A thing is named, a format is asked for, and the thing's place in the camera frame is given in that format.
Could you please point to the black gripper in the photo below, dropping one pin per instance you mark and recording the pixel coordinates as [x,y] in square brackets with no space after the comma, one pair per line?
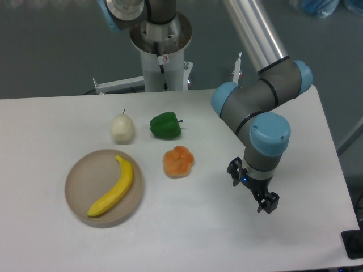
[257,182]

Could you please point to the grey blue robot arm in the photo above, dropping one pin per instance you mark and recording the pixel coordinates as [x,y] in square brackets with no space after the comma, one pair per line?
[248,112]

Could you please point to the yellow banana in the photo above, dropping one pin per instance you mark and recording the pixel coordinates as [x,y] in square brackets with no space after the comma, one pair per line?
[121,187]

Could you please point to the beige round plate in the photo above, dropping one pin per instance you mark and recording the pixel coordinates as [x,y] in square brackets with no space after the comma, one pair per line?
[94,175]

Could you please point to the orange bread roll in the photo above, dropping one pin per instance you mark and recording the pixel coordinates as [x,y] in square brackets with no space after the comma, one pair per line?
[178,162]

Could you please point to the green bell pepper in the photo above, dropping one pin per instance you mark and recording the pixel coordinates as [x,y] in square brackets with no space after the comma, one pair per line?
[166,126]

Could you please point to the black device at table edge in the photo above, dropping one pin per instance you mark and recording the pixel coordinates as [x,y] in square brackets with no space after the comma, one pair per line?
[352,240]

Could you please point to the white pear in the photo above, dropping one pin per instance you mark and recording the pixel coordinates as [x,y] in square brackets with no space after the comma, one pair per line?
[122,128]

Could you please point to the blue plastic bag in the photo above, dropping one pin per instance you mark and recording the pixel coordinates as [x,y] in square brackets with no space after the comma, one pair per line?
[322,8]

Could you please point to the white metal bracket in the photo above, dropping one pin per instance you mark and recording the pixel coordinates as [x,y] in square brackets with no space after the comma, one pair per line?
[118,85]

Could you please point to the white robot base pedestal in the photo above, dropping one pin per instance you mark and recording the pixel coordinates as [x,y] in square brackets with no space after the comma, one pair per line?
[161,48]

